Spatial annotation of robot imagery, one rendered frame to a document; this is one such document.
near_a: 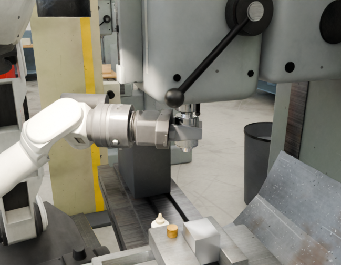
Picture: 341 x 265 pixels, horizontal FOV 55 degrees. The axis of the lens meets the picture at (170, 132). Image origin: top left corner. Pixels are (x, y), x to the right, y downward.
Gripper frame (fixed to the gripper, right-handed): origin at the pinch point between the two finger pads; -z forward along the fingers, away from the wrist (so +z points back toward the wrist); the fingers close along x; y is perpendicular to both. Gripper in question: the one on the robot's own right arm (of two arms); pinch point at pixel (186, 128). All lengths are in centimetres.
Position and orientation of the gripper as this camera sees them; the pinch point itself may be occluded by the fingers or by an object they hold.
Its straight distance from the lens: 65.0
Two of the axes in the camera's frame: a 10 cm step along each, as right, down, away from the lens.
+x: 0.9, -3.2, 9.4
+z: -10.0, -0.4, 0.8
